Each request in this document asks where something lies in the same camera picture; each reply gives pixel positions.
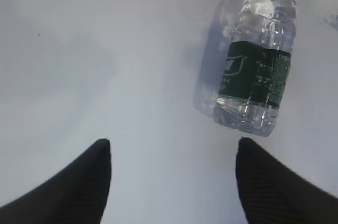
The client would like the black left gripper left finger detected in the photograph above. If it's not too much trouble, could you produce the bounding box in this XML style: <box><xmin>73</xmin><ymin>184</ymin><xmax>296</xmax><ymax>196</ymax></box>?
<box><xmin>1</xmin><ymin>139</ymin><xmax>111</xmax><ymax>223</ymax></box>

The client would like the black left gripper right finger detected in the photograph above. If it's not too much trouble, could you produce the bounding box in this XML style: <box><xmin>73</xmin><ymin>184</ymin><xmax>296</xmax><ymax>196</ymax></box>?
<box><xmin>236</xmin><ymin>137</ymin><xmax>337</xmax><ymax>223</ymax></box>

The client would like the clear water bottle green label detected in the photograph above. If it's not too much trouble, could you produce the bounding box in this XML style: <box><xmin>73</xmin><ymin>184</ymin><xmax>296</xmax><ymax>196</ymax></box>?
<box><xmin>213</xmin><ymin>0</ymin><xmax>296</xmax><ymax>137</ymax></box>

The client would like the clear plastic ruler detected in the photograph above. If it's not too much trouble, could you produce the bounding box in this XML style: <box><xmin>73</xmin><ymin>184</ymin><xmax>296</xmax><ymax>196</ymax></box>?
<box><xmin>324</xmin><ymin>4</ymin><xmax>338</xmax><ymax>30</ymax></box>

